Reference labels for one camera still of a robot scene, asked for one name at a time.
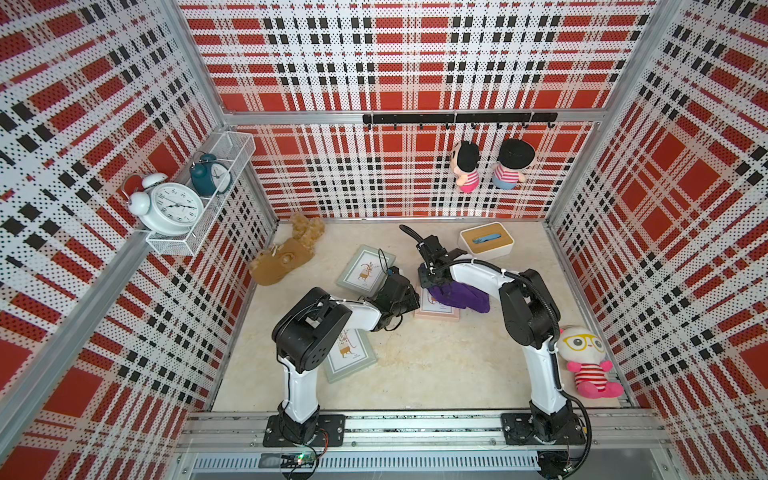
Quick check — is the purple cloth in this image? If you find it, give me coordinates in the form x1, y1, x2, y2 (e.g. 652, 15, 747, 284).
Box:
428, 281, 490, 314

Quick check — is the pink picture frame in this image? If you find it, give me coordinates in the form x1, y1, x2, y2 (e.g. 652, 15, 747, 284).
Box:
414, 289, 460, 322

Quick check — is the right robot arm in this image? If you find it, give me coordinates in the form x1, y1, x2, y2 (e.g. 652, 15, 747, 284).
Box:
410, 233, 573, 442

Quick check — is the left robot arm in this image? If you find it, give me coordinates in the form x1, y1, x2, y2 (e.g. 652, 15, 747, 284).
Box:
272, 267, 420, 432

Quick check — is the white tissue box wooden lid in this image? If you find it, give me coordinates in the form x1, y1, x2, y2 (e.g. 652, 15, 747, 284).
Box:
458, 222, 515, 260

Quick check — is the doll with pink clothes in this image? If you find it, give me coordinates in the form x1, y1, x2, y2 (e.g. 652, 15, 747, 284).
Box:
450, 141, 480, 194

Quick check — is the brown plush toy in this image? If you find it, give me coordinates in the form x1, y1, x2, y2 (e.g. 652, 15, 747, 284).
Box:
249, 212, 325, 286

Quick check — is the doll with blue clothes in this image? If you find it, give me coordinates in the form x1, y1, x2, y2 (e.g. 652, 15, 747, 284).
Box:
492, 138, 535, 190

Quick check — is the white pink plush toy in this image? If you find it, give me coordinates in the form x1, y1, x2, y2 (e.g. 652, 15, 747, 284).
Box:
557, 326, 624, 399

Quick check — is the green circuit board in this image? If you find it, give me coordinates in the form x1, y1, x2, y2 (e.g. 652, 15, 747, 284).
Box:
280, 453, 316, 470

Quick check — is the teal alarm clock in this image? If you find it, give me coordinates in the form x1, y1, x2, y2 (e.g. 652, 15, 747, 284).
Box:
189, 153, 233, 197

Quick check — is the white alarm clock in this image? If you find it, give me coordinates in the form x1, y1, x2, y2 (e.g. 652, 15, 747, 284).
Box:
129, 172, 204, 237

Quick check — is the green picture frame far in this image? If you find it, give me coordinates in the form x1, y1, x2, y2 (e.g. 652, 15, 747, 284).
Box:
336, 245, 396, 296

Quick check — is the green picture frame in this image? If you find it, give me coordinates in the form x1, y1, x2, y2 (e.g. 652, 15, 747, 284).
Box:
336, 245, 396, 296
323, 329, 377, 383

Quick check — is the green picture frame near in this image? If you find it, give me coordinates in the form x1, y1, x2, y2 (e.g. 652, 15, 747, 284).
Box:
323, 329, 377, 383

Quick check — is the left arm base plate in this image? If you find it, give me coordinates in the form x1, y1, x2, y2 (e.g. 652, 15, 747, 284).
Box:
262, 413, 346, 448

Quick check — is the black hook rail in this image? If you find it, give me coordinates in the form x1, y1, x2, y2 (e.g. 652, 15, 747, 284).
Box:
362, 112, 558, 126

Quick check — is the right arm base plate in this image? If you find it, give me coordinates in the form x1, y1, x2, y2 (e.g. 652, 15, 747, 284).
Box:
501, 411, 586, 446

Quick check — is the white wire shelf basket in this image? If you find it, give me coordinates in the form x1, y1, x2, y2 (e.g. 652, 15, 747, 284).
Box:
141, 131, 260, 257

